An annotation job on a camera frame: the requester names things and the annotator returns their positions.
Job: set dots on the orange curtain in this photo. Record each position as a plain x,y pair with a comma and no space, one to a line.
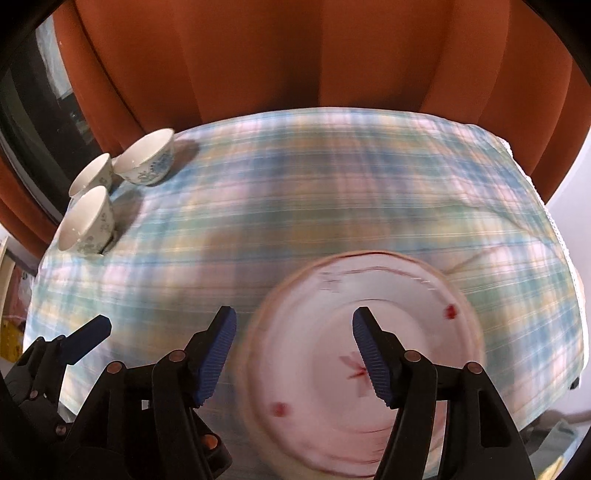
300,55
23,221

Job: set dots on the red floral plate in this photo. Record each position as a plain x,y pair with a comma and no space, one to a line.
323,332

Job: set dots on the plaid tablecloth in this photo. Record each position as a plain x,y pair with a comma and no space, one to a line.
323,194

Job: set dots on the large yellow floral plate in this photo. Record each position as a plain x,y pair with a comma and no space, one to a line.
244,369

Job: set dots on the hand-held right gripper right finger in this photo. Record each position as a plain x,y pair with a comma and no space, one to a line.
374,360

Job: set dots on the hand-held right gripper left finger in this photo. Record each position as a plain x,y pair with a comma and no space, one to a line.
214,355

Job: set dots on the white lace curtain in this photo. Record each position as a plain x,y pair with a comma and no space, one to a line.
48,60

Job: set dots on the blue floral bowl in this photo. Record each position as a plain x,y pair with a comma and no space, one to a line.
94,177
145,159
87,221

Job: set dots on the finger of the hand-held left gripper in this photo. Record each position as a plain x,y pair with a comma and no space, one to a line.
87,339
214,457

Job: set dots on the dark glass window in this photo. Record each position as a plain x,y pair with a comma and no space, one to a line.
46,115

